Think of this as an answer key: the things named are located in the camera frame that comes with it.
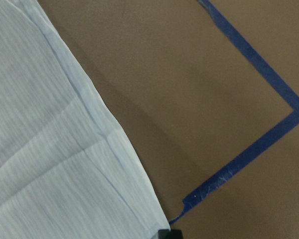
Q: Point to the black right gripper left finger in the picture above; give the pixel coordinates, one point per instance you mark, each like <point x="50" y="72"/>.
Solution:
<point x="163" y="234"/>

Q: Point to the light blue button-up shirt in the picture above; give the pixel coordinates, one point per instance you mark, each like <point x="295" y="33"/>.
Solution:
<point x="67" y="168"/>

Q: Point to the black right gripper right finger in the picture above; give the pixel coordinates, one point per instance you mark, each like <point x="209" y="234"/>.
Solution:
<point x="175" y="234"/>

